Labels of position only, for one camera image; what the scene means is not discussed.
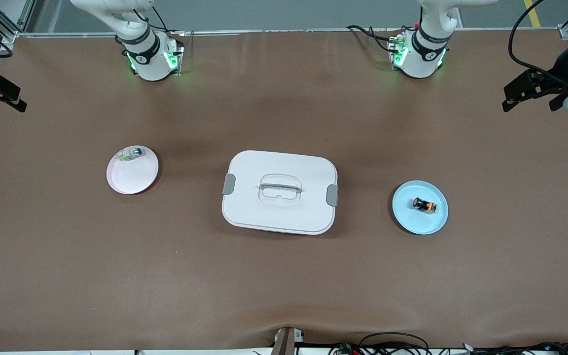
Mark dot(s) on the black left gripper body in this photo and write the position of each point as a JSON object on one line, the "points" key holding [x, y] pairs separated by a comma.
{"points": [[556, 80]]}

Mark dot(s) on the orange push-button switch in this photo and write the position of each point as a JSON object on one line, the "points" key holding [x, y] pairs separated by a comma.
{"points": [[424, 204]]}

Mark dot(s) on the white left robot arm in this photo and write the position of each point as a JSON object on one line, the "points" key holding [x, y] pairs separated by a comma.
{"points": [[427, 54]]}

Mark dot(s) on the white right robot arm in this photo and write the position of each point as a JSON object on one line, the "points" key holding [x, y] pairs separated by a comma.
{"points": [[148, 54]]}

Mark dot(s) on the pink round plate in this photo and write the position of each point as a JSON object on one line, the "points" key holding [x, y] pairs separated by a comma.
{"points": [[131, 177]]}

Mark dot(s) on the light blue round plate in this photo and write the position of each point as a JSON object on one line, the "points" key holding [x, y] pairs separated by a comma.
{"points": [[414, 222]]}

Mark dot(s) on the white lidded rectangular container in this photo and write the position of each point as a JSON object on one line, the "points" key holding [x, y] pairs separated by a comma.
{"points": [[264, 217]]}

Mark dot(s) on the brown table cover mat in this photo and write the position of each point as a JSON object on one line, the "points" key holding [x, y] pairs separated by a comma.
{"points": [[284, 276]]}

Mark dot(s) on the green push-button switch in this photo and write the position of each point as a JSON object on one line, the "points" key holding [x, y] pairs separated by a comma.
{"points": [[128, 157]]}

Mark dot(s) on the brown camera mount post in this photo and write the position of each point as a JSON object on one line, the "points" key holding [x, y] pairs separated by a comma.
{"points": [[285, 342]]}

